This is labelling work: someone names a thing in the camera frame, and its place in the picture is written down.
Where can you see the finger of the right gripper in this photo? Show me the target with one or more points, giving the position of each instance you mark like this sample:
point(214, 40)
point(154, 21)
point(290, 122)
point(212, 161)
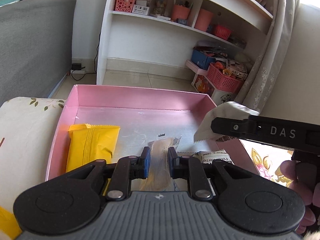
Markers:
point(233, 127)

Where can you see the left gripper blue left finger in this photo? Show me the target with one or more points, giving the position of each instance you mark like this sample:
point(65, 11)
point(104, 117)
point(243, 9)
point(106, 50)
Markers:
point(144, 163)

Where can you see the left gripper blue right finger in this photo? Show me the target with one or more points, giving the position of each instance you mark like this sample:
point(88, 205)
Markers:
point(174, 162)

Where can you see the white snack pack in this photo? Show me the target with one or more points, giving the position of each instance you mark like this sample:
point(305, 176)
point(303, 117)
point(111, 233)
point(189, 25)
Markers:
point(231, 110)
point(207, 157)

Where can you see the clear bread snack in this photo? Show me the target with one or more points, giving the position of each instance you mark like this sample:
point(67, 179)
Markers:
point(159, 178)

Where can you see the yellow snack pack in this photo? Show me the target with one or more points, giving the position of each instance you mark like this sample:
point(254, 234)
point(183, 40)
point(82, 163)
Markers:
point(9, 228)
point(89, 143)

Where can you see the purple gloved right hand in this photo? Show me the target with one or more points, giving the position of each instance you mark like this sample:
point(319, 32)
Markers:
point(303, 176)

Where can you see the pink step stool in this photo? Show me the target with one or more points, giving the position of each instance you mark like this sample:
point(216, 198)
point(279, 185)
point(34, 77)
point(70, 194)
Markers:
point(204, 86)

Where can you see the yellow snack pack in box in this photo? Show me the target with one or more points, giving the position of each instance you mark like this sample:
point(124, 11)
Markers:
point(89, 143)

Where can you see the pink plastic basket floor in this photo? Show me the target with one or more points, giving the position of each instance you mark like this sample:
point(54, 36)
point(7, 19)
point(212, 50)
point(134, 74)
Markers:
point(223, 82)

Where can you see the pink snack box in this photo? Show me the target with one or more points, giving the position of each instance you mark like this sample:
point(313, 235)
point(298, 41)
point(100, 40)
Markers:
point(143, 115)

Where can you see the blue storage box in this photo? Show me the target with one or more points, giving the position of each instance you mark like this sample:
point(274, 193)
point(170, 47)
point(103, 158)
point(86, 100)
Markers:
point(201, 59)

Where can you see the red shelf basket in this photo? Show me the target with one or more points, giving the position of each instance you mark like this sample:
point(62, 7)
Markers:
point(221, 32)

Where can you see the coral cylinder cup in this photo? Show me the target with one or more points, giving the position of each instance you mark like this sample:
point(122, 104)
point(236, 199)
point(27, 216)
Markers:
point(203, 20)

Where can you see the black power adapter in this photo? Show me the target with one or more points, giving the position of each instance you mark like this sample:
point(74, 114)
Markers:
point(76, 66)

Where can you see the white bookshelf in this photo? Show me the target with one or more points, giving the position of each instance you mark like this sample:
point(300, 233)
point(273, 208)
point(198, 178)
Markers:
point(146, 44)

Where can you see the floral tablecloth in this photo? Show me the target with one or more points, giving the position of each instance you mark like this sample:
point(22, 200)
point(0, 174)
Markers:
point(27, 130)

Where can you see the coral pen cup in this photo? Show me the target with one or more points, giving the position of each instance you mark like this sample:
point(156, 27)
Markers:
point(179, 12)

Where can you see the floral curtain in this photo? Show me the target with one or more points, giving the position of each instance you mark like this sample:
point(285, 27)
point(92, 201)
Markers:
point(262, 77)

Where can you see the white labelled box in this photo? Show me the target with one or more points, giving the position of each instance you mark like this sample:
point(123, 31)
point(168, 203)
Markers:
point(141, 10)

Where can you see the small pink shelf basket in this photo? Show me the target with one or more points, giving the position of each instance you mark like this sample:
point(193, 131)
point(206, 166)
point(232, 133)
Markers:
point(124, 5)

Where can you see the grey sofa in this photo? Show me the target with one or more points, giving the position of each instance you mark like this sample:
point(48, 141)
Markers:
point(36, 46)

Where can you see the teal cushion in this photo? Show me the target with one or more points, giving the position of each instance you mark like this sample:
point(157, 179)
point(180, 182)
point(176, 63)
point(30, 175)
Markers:
point(7, 2)

